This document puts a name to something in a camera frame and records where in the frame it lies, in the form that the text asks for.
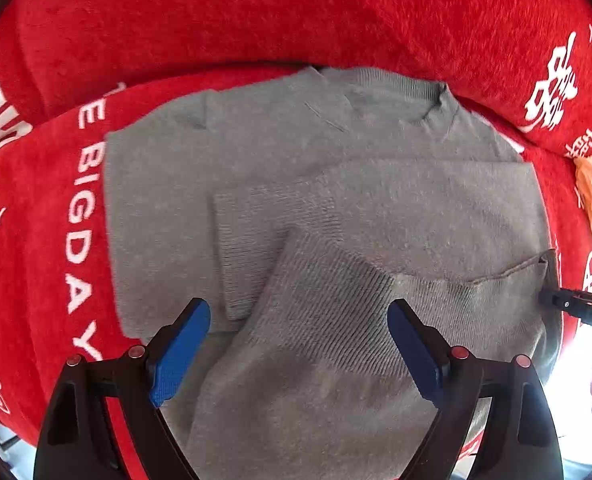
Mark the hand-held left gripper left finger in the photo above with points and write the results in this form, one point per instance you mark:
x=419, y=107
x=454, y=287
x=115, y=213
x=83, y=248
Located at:
x=180, y=355

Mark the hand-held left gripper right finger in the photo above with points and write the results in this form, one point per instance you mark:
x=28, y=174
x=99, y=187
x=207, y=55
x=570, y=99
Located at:
x=418, y=355

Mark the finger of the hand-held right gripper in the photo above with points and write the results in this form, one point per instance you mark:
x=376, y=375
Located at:
x=571, y=305

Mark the grey knit sweater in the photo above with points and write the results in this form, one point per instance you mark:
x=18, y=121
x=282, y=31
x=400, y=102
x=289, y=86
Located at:
x=376, y=210

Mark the red printed blanket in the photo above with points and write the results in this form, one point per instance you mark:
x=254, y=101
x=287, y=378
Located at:
x=276, y=10

